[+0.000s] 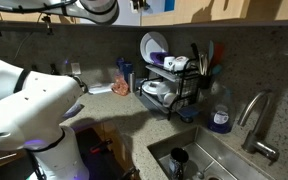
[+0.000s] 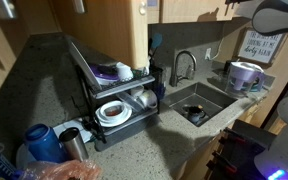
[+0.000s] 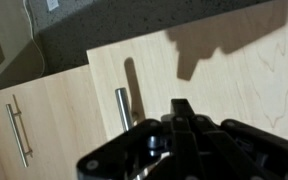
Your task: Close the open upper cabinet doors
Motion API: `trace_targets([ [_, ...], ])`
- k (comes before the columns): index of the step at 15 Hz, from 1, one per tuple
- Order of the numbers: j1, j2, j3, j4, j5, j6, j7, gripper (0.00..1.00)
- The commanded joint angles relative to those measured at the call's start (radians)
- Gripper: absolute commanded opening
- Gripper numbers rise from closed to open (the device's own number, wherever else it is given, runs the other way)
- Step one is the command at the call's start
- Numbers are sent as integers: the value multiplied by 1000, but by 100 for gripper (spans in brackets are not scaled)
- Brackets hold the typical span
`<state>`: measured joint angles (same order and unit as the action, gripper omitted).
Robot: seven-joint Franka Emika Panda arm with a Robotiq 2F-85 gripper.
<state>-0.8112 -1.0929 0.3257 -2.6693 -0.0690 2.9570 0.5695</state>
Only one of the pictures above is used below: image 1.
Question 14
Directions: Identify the wooden base cabinet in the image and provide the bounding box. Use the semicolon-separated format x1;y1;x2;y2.
0;119;142;180

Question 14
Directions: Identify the metal cabinet door hinge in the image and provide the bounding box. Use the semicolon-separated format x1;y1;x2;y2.
130;0;151;12

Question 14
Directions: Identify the blue bottle inside cabinet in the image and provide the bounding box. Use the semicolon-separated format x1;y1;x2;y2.
164;0;176;13

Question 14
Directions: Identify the stainless steel tumbler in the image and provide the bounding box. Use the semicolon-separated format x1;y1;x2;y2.
128;71;138;94

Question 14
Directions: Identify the orange plastic bag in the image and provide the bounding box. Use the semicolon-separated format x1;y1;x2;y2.
111;71;131;97

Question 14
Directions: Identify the blue water bottle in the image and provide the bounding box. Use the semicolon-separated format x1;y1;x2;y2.
121;61;134;85

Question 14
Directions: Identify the purple bowl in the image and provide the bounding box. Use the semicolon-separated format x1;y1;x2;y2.
149;51;170;67

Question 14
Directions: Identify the blue measuring jug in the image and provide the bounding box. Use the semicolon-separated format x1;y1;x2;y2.
115;57;125;73

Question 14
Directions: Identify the small white cup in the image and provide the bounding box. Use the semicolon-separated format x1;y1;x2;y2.
163;55;177;70

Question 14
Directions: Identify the black two-tier dish rack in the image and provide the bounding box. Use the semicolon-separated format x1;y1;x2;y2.
137;58;207;122

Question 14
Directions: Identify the white paper sheet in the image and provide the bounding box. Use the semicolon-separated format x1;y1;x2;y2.
87;82;116;96

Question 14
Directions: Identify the white mug dark print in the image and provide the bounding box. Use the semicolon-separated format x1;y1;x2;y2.
169;55;191;73

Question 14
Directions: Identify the large white dinner plate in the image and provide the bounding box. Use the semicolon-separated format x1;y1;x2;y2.
139;31;169;65

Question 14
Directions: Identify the blue dish soap bottle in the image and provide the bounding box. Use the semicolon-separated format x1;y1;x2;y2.
176;105;202;124
206;84;236;135

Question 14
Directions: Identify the black utensil holder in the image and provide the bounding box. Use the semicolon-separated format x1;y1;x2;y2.
197;73;216;91

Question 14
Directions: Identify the black spatula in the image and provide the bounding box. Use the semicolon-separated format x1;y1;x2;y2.
190;42;201;63

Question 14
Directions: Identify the black red bar clamp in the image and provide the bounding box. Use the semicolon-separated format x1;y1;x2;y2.
89;137;114;155
120;165;141;180

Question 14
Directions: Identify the blue scoop utensil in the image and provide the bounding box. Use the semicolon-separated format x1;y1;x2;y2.
210;64;224;77

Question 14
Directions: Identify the blue spatula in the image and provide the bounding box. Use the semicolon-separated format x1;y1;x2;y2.
207;39;215;68

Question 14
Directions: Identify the black mug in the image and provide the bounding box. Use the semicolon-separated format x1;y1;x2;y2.
168;147;190;180

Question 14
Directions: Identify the red spatula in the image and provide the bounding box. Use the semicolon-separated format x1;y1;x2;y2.
212;42;226;68

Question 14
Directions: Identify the plain metal spoon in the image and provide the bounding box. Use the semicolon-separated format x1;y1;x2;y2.
196;160;216;180

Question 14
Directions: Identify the stainless steel sink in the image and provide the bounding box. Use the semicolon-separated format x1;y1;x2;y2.
146;124;275;180

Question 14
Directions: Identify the brushed steel faucet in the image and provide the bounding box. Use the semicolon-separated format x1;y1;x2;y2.
237;89;281;164

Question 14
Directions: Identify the white wall outlet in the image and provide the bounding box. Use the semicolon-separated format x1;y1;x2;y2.
70;62;83;76

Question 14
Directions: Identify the wooden upper cabinet frame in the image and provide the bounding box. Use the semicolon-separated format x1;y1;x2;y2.
140;0;178;27

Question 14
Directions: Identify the black mounted camera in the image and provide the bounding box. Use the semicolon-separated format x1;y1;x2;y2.
40;13;56;36

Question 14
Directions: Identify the black camera cable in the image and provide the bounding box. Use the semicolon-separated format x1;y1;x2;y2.
12;31;35;66

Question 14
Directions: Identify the silver drawer handle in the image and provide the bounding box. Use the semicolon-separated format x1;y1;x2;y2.
0;152;18;167

